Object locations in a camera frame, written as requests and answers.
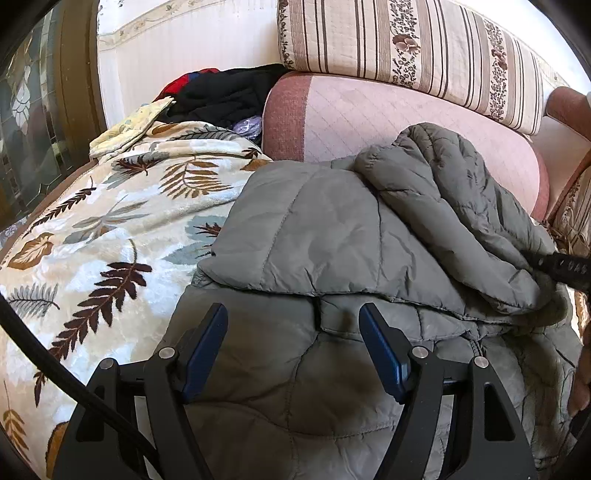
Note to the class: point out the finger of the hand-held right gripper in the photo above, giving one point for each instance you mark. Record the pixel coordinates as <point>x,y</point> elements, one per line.
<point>563,270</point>

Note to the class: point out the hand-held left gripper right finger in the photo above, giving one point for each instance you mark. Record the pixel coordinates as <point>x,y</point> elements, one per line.
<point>383,350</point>

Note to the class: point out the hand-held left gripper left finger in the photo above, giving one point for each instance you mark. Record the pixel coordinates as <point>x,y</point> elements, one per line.
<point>207,341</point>

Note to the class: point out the grey quilted hooded jacket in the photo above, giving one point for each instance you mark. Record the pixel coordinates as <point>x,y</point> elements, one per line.
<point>323,230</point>

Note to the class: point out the striped floral cushion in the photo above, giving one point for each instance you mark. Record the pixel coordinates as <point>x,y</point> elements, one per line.
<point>369,41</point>
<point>575,217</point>

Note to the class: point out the pink bolster cushion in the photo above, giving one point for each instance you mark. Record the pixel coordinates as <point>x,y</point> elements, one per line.
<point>332,120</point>
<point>563,147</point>

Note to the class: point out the leaf print blanket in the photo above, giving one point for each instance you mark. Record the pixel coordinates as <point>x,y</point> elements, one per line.
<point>115,221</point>

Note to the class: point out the purple plastic bag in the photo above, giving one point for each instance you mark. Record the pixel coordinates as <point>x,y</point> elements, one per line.
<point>249,127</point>

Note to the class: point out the green printed floor mat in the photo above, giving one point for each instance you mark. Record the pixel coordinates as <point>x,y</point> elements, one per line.
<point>11,235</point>

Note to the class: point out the pale yellow cloth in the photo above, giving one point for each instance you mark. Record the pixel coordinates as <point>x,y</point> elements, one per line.
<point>134,124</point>

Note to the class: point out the black clothing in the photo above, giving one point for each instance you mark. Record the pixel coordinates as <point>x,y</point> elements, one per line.
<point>221,94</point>

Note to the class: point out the red clothing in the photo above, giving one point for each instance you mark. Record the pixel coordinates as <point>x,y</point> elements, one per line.
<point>178,85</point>

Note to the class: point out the wooden door with glass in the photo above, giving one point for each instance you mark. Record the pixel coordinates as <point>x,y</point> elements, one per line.
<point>41,115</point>

